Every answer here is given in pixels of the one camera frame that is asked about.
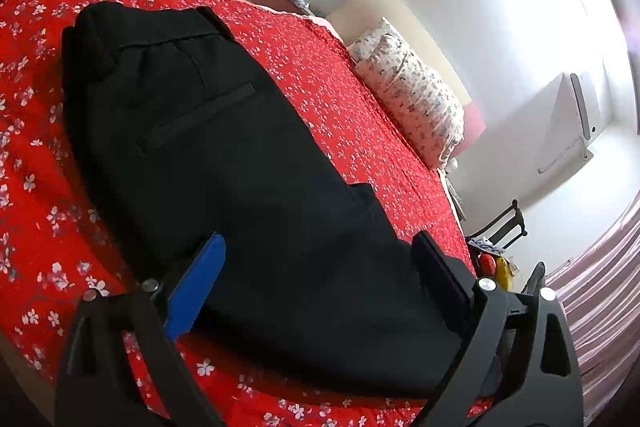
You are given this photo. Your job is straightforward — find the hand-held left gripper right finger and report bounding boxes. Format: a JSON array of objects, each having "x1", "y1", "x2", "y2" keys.
[{"x1": 410, "y1": 229, "x2": 585, "y2": 427}]

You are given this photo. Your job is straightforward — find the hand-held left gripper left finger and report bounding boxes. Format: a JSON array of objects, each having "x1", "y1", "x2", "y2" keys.
[{"x1": 54, "y1": 232, "x2": 228, "y2": 427}]

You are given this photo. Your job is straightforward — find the black pants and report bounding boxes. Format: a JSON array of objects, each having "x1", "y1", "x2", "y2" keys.
[{"x1": 61, "y1": 2, "x2": 503, "y2": 400}]

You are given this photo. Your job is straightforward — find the yellow cloth bundle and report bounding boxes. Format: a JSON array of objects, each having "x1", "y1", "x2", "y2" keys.
[{"x1": 492, "y1": 257, "x2": 517, "y2": 291}]

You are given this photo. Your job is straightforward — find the black wooden chair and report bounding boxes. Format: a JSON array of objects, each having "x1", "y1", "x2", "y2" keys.
[{"x1": 467, "y1": 199, "x2": 528, "y2": 253}]

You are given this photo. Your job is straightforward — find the pink curtain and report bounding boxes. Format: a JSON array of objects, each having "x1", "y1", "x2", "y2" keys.
[{"x1": 545, "y1": 192, "x2": 640, "y2": 413}]

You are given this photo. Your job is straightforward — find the red floral blanket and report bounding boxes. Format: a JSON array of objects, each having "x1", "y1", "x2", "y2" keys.
[{"x1": 0, "y1": 0, "x2": 496, "y2": 427}]

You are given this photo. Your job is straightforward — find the floral print pillow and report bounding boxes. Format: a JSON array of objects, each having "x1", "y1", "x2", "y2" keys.
[{"x1": 347, "y1": 17, "x2": 466, "y2": 170}]

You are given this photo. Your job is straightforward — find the white air conditioner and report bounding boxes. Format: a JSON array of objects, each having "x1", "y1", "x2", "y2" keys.
[{"x1": 537, "y1": 72, "x2": 601, "y2": 176}]

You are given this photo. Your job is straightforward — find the cream and pink headboard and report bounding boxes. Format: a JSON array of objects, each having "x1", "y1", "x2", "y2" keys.
[{"x1": 325, "y1": 0, "x2": 488, "y2": 142}]

